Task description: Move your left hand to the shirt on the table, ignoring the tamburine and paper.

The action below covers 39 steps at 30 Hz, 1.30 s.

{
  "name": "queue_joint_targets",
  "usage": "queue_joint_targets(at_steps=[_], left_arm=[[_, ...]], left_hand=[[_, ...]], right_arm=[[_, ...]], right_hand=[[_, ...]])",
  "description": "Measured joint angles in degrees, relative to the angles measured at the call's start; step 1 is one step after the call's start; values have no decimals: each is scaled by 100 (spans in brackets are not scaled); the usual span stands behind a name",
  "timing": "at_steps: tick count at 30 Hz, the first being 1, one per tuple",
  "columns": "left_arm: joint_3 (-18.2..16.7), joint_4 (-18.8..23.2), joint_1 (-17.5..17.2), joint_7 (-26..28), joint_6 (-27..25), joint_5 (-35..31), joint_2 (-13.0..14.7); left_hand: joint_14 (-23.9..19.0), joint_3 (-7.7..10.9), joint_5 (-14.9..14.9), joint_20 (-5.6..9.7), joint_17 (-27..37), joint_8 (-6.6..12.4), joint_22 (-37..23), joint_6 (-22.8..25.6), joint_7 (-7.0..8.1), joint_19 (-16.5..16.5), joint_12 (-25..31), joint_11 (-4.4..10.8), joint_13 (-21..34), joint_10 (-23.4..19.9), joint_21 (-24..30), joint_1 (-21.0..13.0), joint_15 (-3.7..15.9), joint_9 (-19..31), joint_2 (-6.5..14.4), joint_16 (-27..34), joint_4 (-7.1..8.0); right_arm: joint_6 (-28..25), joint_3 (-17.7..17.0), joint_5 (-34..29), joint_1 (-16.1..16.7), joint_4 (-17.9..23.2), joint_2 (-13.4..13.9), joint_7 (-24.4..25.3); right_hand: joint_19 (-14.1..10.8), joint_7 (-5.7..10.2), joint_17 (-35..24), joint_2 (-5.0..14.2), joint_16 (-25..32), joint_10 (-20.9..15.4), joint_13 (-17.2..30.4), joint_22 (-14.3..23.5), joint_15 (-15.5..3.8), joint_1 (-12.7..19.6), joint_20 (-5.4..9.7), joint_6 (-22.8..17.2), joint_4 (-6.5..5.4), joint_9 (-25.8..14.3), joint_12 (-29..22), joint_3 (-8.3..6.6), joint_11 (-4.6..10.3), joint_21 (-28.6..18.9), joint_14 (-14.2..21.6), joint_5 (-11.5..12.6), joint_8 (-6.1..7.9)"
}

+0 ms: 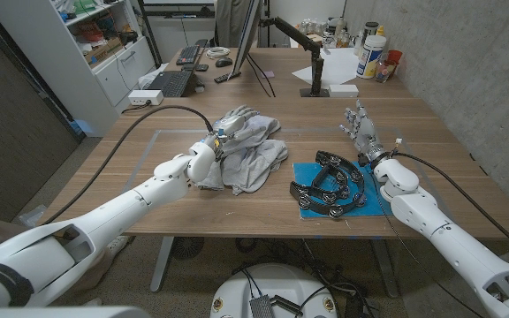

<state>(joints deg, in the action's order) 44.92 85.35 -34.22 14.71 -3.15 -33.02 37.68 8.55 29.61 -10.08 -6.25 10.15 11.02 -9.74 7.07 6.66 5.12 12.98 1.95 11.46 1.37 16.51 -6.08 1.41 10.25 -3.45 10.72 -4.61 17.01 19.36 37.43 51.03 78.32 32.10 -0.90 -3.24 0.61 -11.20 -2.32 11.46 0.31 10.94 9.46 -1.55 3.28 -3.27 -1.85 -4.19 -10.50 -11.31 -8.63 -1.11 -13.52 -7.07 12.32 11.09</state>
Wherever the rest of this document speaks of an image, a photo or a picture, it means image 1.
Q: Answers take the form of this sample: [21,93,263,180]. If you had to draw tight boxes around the cardboard box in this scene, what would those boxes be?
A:
[83,36,124,68]

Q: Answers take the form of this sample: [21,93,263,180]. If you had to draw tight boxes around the blue paper sheet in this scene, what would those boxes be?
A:
[292,160,395,220]

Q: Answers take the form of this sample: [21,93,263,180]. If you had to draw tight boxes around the white crumpled bag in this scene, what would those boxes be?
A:
[137,62,170,90]

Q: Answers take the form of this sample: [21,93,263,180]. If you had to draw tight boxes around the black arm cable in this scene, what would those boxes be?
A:
[42,104,216,226]
[389,148,509,262]

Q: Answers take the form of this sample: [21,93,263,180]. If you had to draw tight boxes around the black tambourine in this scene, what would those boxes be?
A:
[289,150,368,220]

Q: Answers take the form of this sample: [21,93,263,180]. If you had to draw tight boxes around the dark capped bottle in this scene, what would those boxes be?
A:
[361,20,381,46]

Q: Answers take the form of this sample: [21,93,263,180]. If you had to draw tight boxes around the black monitor cables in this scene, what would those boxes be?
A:
[246,53,278,99]

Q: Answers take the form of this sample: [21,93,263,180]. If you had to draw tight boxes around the glass jars cluster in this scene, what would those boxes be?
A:
[297,16,353,49]

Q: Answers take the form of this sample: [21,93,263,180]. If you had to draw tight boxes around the white paper sheet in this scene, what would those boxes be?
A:
[291,47,361,87]

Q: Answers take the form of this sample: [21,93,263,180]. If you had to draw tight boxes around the black framed whiteboard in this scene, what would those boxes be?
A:
[135,0,217,21]

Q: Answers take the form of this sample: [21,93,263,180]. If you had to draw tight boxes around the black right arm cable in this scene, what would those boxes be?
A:
[389,148,509,262]

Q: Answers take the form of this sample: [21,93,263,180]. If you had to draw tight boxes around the black keyboard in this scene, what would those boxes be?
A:
[147,69,195,99]
[175,43,201,67]

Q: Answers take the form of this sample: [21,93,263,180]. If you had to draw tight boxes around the white shelf cabinet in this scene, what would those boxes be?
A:
[0,0,156,139]

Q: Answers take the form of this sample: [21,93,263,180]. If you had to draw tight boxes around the red cup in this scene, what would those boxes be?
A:
[386,49,404,68]

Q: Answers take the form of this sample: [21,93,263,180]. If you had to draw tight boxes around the white power strip box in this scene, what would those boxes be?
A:
[127,88,165,108]

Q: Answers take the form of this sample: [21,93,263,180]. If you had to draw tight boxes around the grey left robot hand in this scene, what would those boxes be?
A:
[200,104,267,161]

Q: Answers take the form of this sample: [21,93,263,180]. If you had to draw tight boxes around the black floor cables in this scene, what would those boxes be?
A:
[231,238,373,313]

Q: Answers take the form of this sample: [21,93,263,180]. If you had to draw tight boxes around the black round grille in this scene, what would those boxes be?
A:
[170,235,205,261]

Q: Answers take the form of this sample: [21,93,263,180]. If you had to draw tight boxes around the grey table leg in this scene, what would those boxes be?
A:
[149,235,177,294]
[369,238,401,299]

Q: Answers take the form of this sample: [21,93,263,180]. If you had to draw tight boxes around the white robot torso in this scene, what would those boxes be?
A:
[209,262,340,318]

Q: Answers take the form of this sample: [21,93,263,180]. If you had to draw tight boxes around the white canister blue label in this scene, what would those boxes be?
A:
[355,34,388,80]

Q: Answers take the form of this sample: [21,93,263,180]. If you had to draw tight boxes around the small white box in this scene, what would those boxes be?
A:
[327,83,361,99]

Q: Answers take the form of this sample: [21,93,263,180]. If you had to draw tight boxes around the black keyboard near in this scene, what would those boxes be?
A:
[147,69,195,99]

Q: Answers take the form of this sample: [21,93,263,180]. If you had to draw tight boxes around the clear glass jar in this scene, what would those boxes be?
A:
[374,58,398,85]

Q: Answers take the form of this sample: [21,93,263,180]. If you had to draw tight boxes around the grey shirt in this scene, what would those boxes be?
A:
[194,113,290,196]

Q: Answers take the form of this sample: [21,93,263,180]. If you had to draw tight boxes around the computer monitor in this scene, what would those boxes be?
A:
[229,0,265,81]

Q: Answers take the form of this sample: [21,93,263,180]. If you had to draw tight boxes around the black remote control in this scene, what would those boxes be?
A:
[213,71,243,85]

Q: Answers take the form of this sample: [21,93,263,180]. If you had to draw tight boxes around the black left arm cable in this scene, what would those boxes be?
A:
[42,104,216,226]

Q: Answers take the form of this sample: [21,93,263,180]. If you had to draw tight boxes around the white shoe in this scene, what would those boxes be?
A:
[103,234,132,260]

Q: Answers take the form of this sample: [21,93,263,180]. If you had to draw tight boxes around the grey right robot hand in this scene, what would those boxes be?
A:
[338,99,391,167]

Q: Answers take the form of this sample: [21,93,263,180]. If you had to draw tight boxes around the white coiled cable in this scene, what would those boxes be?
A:
[204,45,232,60]

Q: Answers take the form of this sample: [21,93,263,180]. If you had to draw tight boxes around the beige hanging jacket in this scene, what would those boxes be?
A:
[214,0,261,49]

